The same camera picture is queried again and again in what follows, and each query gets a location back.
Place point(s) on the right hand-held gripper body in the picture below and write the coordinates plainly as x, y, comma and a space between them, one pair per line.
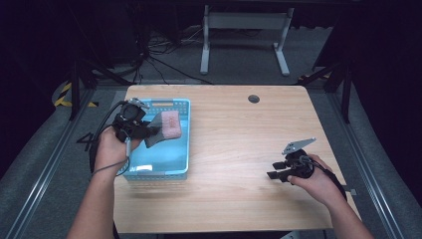
298, 164

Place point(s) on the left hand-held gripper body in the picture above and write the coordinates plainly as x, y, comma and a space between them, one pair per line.
131, 114

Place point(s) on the grey glove with pink cuff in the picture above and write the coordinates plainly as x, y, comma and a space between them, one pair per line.
170, 122
152, 142

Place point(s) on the light blue plastic basket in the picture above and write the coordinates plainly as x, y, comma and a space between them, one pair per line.
166, 156

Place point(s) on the person's right hand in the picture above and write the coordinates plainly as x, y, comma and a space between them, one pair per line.
321, 186

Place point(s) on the person's left hand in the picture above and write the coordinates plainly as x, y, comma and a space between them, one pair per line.
111, 152

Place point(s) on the black metal stand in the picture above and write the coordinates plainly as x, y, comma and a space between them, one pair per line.
75, 89
346, 96

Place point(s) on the silver table bracket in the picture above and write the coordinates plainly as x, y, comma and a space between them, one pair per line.
352, 191

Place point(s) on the aluminium floor rail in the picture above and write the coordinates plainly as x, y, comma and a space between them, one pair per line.
365, 172
49, 166

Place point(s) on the white metal desk frame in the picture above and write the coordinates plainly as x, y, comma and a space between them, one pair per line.
205, 49

